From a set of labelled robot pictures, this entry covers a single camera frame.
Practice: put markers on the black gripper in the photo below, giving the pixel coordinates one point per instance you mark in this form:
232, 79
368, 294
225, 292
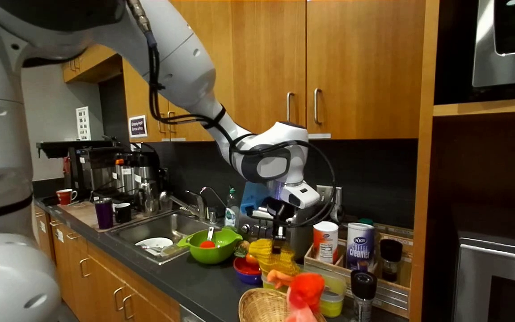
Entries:
282, 226

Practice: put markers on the yellow knitted towel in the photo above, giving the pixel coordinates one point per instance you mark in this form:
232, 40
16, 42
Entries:
270, 260

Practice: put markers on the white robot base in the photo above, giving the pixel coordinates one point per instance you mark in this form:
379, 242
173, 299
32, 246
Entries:
28, 289

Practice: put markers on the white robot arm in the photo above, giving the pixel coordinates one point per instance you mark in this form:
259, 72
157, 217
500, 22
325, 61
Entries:
157, 42

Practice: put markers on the rightmost upper cabinet door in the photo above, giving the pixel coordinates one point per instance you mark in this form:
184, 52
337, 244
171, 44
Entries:
363, 69

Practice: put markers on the cabinet door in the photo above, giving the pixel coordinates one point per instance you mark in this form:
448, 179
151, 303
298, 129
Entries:
363, 69
257, 49

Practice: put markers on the purple sign on cabinet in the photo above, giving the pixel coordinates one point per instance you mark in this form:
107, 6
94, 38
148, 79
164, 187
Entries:
137, 128

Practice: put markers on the lower cabinet doors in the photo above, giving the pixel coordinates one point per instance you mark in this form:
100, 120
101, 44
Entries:
92, 285

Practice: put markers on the red white canister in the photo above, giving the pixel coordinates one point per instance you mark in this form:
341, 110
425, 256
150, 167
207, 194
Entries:
325, 240

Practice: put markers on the blue small bowl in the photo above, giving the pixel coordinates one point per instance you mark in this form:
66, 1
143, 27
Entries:
246, 273

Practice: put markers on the dish soap bottle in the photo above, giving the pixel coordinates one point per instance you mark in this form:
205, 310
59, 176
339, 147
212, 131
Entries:
230, 208

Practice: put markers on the yellow-green plastic container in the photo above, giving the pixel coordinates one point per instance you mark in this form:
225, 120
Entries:
332, 296

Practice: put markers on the green plastic bowl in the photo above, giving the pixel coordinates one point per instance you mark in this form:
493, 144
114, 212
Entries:
211, 251

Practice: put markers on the wicker basket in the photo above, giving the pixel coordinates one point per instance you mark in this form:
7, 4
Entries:
261, 305

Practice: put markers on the chrome faucet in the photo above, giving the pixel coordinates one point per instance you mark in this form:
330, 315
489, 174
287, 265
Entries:
203, 201

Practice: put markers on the black pepper grinder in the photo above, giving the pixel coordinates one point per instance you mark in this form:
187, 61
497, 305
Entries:
363, 289

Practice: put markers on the dark lidded jar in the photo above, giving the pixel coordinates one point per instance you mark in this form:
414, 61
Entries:
389, 255

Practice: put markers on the stainless steel sink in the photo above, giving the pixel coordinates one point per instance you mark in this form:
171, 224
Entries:
168, 226

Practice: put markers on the white plate in sink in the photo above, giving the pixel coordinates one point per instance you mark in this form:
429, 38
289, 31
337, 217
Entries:
153, 244

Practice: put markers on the steel coffee airpot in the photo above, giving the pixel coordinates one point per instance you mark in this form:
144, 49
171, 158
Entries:
130, 172

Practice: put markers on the black mug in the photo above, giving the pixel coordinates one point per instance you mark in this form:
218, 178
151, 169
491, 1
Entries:
121, 212

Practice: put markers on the purple mug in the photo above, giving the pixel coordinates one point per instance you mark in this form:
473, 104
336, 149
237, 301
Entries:
103, 213

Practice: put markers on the stainless dishwasher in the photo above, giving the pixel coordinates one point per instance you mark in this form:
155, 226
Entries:
484, 280

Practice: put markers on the red mug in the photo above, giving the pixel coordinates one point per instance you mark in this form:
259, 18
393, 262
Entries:
66, 196

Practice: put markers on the microwave oven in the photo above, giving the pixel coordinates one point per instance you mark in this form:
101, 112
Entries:
493, 49

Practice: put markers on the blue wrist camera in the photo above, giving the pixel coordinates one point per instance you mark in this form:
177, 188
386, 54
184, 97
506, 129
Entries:
252, 197

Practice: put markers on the wall power outlet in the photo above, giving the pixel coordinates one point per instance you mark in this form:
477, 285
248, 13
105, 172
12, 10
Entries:
332, 197

